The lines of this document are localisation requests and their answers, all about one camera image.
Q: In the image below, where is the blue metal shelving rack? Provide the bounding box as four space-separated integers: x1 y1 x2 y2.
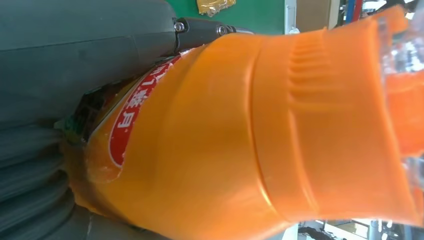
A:
343 0 355 22

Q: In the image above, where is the red metal post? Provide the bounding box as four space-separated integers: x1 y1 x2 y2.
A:
351 0 364 22

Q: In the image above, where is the yellow plastic sheet mat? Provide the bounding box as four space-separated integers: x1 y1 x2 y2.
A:
196 0 237 17

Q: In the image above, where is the orange detergent bottle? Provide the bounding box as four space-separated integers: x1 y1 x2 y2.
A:
61 4 424 240

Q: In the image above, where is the brown cardboard box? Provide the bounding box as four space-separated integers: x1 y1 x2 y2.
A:
295 0 342 32

